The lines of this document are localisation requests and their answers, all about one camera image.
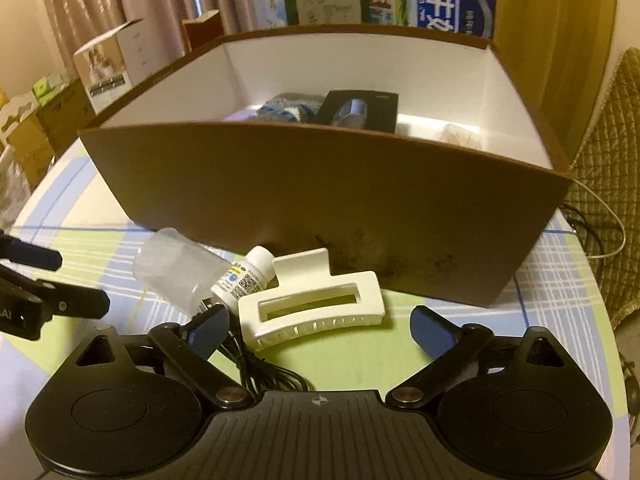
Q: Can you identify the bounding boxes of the clear plastic bottle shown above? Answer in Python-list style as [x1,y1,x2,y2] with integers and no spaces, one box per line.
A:
[132,228,231,318]

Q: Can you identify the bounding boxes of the black cable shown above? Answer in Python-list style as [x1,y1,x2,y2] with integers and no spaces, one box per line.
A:
[199,299,314,394]

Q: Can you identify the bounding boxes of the small white pill bottle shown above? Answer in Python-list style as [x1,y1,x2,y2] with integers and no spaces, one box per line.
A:
[210,246,276,311]

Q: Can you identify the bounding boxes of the white hair claw clip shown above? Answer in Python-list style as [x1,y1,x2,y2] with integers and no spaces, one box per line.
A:
[239,248,385,352]

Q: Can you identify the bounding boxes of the bag of cotton swabs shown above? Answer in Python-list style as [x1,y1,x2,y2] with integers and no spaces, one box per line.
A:
[439,124,484,151]

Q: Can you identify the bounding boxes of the purple cosmetic tube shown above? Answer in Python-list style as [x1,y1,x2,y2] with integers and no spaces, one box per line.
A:
[224,108,257,122]

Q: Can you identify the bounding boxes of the black shaver box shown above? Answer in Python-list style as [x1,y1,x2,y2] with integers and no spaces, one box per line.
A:
[312,90,399,134]

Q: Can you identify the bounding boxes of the striped knitted pouch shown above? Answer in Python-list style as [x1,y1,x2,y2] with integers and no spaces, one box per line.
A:
[254,92,324,124]

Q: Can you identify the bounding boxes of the checked tablecloth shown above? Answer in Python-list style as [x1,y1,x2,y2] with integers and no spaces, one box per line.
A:
[1,144,630,479]

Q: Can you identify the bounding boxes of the stacked cardboard boxes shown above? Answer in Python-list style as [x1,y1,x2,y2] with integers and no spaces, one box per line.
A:
[0,71,97,231]

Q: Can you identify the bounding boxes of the large brown cardboard box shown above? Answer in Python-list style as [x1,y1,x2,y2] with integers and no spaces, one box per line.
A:
[79,25,572,307]

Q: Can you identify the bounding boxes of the white product box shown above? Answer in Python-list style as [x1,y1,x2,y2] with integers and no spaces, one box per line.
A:
[73,18,169,114]

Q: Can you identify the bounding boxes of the quilted olive chair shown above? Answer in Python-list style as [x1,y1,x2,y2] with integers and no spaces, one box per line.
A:
[567,48,639,327]

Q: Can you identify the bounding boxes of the wooden door panel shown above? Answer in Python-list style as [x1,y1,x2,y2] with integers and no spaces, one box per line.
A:
[491,0,622,122]

